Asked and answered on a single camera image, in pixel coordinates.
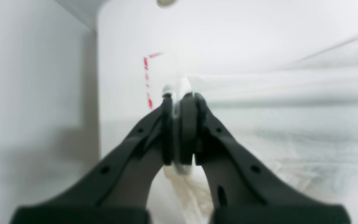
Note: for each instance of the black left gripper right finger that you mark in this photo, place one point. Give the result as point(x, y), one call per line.
point(243, 189)

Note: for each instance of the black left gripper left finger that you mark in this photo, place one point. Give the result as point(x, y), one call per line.
point(116, 190)

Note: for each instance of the white T-shirt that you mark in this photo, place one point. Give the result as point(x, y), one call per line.
point(300, 120)

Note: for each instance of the red tape rectangle marking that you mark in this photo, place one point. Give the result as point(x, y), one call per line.
point(147, 79)

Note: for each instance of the right table cable grommet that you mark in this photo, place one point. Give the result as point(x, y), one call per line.
point(165, 3)

